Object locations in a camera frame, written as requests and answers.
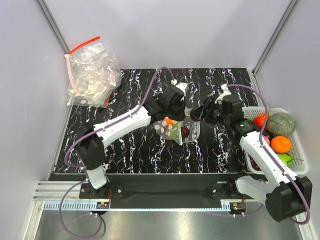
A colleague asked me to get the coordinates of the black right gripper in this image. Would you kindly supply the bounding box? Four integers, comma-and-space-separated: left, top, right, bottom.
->
190, 97, 230, 127

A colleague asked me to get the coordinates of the orange fruit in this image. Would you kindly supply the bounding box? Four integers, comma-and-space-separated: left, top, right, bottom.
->
270, 136, 292, 154
162, 117, 176, 127

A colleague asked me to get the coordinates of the clear spotted zip bag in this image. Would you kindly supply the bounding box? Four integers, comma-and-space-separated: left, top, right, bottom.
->
152, 108, 201, 145

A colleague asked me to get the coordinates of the dark plum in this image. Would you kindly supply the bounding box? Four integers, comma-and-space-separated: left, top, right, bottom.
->
180, 127, 190, 138

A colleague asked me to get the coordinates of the green starfruit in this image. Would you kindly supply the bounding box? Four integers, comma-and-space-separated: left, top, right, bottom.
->
167, 121, 182, 139

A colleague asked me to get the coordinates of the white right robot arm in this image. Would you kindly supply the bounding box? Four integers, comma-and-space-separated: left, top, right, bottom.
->
190, 94, 313, 225

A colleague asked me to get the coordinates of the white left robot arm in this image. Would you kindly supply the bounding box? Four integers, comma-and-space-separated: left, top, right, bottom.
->
75, 82, 189, 198

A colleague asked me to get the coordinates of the stack of zip bags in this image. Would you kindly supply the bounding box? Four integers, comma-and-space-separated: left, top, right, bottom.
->
64, 36, 121, 108

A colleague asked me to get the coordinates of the black marble pattern mat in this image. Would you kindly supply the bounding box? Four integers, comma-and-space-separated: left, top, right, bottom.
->
52, 68, 258, 174

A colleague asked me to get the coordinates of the red orange pepper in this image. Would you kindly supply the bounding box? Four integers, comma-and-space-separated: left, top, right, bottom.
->
253, 112, 266, 129

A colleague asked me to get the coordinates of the green netted melon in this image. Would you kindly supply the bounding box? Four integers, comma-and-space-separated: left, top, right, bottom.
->
267, 112, 296, 137

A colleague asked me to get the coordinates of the white plastic fruit basket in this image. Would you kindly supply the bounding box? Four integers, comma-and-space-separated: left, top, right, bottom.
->
242, 106, 309, 175

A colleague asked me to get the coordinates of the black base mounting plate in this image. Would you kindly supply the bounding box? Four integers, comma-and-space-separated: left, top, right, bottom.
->
79, 172, 246, 199

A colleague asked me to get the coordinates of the green apple front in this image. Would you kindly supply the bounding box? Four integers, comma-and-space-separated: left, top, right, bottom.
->
276, 152, 294, 167

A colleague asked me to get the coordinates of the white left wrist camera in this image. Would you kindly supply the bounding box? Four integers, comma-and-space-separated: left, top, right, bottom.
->
171, 79, 189, 95

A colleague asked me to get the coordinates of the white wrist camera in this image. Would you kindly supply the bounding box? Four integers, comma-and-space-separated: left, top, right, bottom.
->
171, 79, 189, 95
214, 84, 232, 104

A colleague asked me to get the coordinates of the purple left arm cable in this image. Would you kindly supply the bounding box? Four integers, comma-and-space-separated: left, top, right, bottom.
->
64, 66, 177, 171

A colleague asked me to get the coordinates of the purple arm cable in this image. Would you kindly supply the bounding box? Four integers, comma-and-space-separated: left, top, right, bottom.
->
226, 84, 312, 225
64, 66, 177, 171

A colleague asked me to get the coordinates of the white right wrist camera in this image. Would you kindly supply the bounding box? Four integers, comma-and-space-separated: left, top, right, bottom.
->
214, 84, 232, 104

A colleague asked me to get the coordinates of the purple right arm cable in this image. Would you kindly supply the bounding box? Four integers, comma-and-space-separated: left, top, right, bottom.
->
226, 84, 312, 225

